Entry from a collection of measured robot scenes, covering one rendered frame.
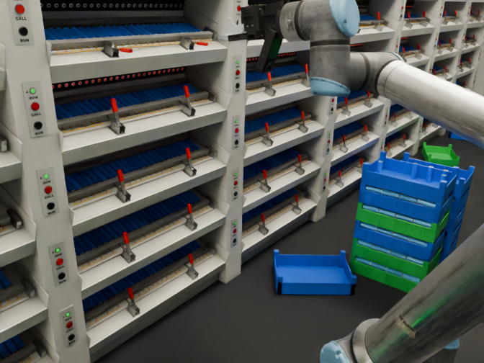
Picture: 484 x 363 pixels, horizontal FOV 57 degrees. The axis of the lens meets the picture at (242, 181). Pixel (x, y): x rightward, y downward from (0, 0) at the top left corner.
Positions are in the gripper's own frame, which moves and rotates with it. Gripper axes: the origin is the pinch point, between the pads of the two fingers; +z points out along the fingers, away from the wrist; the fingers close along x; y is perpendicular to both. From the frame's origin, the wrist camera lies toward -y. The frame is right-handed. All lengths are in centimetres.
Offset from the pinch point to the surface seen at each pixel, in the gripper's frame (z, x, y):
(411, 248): -29, -58, -81
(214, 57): 15.8, -11.4, -4.4
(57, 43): 18.0, 38.9, 3.0
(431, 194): -36, -59, -59
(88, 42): 18.1, 30.8, 2.8
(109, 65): 15.1, 27.9, -3.1
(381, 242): -18, -58, -81
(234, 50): 14.6, -19.7, -3.2
